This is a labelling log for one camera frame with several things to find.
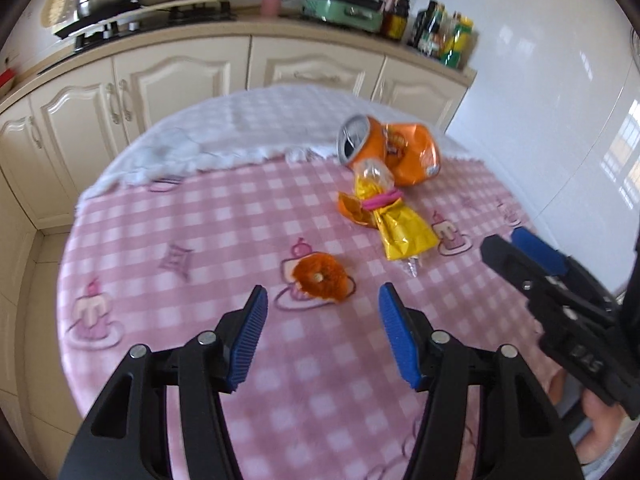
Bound orange snack bag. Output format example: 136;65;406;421
382;122;444;189

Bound person's right hand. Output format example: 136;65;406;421
548;366;625;465

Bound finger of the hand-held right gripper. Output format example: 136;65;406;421
511;227;609;307
480;233;567;322

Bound cream kitchen base cabinets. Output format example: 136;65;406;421
0;15;478;441

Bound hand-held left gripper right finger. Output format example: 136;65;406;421
378;282;586;480

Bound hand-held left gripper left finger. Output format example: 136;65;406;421
59;284;269;480

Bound orange peel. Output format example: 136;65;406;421
291;253;352;304

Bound pink checked tablecloth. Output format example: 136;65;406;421
57;155;568;480

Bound black gas stove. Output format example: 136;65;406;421
54;0;239;54

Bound row of condiment bottles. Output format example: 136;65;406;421
381;0;476;70

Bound small orange foil wrapper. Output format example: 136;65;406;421
337;192;375;227

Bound round woven trivet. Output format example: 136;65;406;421
42;0;69;29

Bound green electric cooker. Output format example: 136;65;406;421
301;0;387;34

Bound pink hair tie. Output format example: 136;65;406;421
362;188;404;211

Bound white fringed cloth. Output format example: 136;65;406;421
75;85;484;202

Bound crushed orange drink can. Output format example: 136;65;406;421
337;114;397;169

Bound yellow foil wrapper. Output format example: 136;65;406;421
352;157;442;279

